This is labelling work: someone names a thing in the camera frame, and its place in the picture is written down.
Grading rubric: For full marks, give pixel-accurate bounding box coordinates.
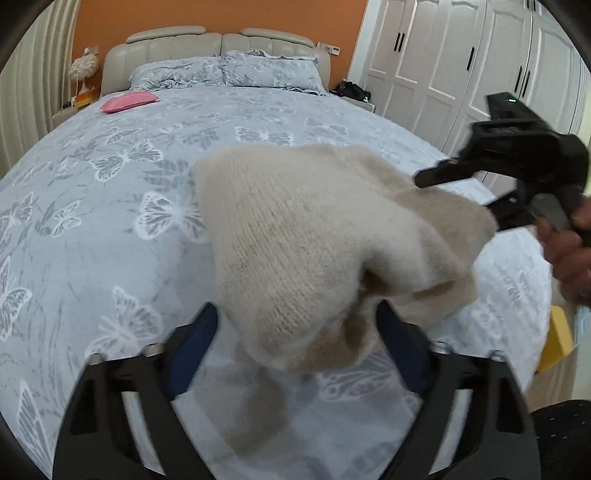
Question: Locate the pink cushion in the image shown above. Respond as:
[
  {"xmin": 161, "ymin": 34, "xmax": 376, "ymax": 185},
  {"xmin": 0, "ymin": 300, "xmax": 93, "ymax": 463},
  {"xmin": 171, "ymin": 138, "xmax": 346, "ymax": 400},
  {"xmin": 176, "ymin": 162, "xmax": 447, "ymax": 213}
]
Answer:
[{"xmin": 100, "ymin": 91, "xmax": 161, "ymax": 114}]

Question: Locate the person's right hand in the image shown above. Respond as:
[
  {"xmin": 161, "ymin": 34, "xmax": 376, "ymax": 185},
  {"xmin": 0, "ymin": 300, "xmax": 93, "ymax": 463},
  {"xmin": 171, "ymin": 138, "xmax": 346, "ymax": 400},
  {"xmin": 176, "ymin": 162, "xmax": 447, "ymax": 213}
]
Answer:
[{"xmin": 536, "ymin": 196, "xmax": 591, "ymax": 305}]

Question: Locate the white feather table lamp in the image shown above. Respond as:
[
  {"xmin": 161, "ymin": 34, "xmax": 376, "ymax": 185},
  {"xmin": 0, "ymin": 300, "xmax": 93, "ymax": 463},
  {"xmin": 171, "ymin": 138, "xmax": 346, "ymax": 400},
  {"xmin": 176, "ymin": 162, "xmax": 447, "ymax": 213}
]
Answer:
[{"xmin": 69, "ymin": 47, "xmax": 99, "ymax": 100}]

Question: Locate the person's dark dotted clothing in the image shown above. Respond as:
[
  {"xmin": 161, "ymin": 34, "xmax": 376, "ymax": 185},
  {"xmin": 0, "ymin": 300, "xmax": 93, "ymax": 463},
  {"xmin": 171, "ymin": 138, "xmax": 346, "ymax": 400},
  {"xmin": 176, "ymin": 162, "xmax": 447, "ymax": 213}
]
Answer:
[{"xmin": 529, "ymin": 399, "xmax": 591, "ymax": 480}]

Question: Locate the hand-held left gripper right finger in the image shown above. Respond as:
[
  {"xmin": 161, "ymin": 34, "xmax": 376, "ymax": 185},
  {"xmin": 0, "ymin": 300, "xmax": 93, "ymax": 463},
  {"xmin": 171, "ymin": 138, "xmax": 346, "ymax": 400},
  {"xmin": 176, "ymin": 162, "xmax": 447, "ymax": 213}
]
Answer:
[{"xmin": 376, "ymin": 300, "xmax": 541, "ymax": 480}]

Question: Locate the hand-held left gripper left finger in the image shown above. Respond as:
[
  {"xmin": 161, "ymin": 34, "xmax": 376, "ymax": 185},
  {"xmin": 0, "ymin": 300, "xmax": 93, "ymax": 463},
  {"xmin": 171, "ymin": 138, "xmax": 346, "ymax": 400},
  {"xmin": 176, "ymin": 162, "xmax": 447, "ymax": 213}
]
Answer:
[{"xmin": 52, "ymin": 302, "xmax": 220, "ymax": 480}]

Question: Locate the beige knit sweater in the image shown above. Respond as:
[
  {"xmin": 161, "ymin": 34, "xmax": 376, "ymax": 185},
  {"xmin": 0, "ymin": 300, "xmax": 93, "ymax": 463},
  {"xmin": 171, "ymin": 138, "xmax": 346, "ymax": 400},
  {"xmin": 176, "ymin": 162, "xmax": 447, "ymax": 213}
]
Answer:
[{"xmin": 191, "ymin": 143, "xmax": 499, "ymax": 462}]

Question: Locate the grey butterfly print bedspread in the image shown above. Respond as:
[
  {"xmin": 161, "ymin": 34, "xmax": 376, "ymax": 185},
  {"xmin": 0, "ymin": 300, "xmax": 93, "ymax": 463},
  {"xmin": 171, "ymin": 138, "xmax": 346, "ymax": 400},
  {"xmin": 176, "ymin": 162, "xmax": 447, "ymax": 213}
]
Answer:
[{"xmin": 0, "ymin": 85, "xmax": 555, "ymax": 480}]

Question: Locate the white nightstand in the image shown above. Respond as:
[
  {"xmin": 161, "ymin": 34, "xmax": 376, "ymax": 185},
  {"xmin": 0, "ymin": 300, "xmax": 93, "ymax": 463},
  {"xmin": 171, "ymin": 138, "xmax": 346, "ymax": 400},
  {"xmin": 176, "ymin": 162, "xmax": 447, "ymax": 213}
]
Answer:
[{"xmin": 51, "ymin": 99, "xmax": 100, "ymax": 131}]

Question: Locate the grey butterfly print pillow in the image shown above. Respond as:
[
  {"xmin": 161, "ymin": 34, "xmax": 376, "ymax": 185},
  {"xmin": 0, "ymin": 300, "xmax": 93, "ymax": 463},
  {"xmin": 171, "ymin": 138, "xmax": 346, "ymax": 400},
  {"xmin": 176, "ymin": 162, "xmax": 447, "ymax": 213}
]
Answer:
[
  {"xmin": 129, "ymin": 56, "xmax": 229, "ymax": 92},
  {"xmin": 222, "ymin": 50, "xmax": 326, "ymax": 95}
]

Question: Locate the white wardrobe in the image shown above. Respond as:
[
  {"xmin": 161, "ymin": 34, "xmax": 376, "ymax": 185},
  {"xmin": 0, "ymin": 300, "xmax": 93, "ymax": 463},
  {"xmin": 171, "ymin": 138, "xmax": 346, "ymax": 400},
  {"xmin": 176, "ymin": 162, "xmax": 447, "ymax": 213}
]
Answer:
[{"xmin": 348, "ymin": 0, "xmax": 591, "ymax": 158}]

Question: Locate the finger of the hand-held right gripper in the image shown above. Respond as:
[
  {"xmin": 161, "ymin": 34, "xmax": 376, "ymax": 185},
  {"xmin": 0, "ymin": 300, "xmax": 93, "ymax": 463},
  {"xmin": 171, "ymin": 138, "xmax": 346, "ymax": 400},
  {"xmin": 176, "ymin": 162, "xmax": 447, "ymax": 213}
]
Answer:
[
  {"xmin": 414, "ymin": 158, "xmax": 481, "ymax": 188},
  {"xmin": 489, "ymin": 191, "xmax": 539, "ymax": 232}
]

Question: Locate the beige leather headboard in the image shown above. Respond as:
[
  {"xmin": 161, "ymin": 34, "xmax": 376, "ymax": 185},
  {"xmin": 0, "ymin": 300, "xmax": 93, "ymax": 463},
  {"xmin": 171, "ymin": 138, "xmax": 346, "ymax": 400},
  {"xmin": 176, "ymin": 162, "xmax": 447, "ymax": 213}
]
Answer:
[{"xmin": 100, "ymin": 26, "xmax": 333, "ymax": 97}]

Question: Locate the beige curtain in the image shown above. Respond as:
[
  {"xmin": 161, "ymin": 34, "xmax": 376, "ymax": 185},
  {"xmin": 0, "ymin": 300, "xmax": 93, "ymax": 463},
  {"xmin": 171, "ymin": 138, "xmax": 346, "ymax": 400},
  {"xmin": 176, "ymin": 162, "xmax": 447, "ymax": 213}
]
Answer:
[{"xmin": 0, "ymin": 0, "xmax": 81, "ymax": 181}]

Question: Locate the dark bundle on nightstand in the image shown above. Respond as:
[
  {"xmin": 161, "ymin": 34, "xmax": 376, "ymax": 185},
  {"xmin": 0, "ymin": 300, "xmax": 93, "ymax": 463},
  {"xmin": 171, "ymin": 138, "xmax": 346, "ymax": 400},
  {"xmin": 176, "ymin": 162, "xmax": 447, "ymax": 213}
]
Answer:
[{"xmin": 330, "ymin": 80, "xmax": 372, "ymax": 103}]

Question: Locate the yellow box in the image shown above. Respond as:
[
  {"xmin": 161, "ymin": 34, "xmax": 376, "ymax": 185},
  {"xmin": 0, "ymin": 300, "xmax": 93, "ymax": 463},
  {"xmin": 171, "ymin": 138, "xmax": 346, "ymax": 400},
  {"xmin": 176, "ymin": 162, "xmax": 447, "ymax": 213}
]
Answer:
[{"xmin": 536, "ymin": 306, "xmax": 574, "ymax": 374}]

